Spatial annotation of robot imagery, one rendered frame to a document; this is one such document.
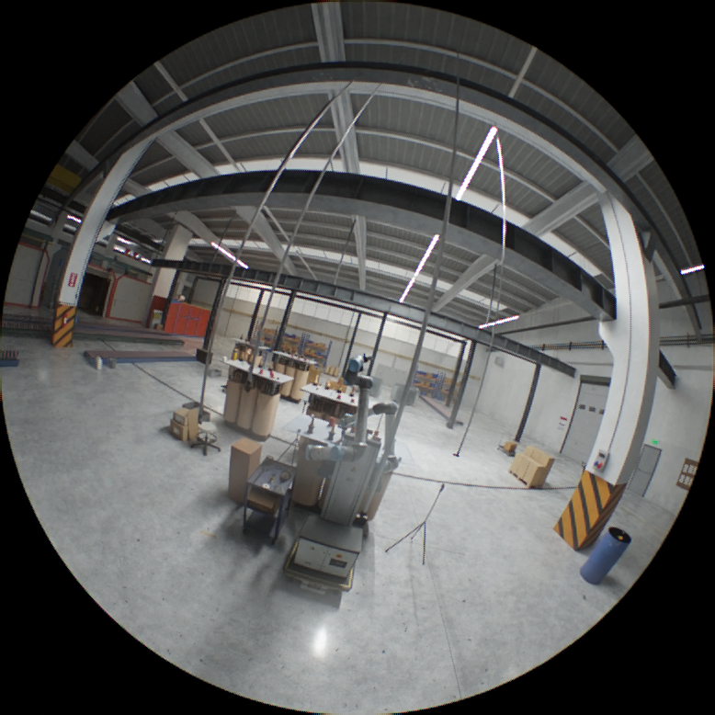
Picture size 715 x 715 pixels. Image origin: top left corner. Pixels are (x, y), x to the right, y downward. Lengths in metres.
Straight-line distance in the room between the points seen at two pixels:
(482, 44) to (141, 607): 10.25
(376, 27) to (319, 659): 10.25
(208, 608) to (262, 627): 0.51
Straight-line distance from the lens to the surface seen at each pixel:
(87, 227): 10.52
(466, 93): 4.59
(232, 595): 2.72
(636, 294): 6.01
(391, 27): 7.72
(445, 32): 7.60
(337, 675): 2.57
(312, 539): 2.20
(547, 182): 9.98
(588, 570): 5.14
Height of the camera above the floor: 2.49
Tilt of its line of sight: 1 degrees down
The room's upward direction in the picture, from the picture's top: 16 degrees clockwise
